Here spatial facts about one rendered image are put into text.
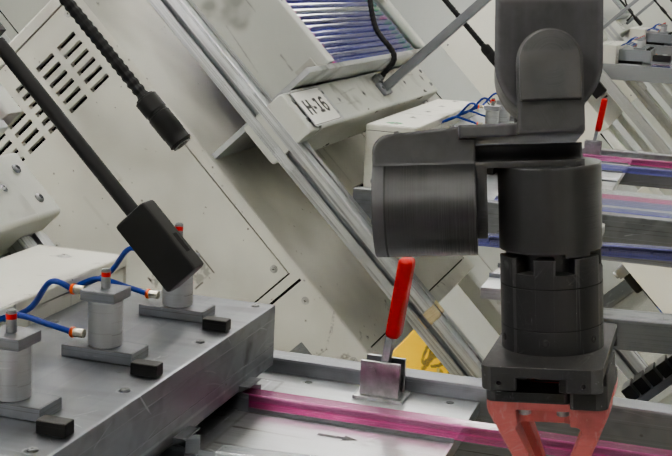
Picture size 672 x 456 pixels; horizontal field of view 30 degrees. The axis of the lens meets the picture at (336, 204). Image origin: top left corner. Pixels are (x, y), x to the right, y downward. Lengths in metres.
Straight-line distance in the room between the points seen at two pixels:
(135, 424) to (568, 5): 0.34
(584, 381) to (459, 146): 0.14
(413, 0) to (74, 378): 7.84
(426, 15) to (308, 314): 6.80
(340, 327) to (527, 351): 1.10
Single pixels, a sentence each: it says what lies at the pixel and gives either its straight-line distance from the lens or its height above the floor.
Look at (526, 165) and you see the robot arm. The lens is 0.69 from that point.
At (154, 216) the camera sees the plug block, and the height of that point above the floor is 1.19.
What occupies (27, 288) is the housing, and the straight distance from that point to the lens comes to 0.91.
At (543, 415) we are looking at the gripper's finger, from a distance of 0.72.
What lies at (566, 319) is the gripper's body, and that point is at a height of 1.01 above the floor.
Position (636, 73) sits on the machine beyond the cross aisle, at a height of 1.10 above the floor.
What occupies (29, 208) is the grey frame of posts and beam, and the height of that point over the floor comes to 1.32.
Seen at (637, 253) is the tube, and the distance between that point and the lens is 1.20.
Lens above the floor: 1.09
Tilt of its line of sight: 4 degrees up
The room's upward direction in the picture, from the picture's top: 39 degrees counter-clockwise
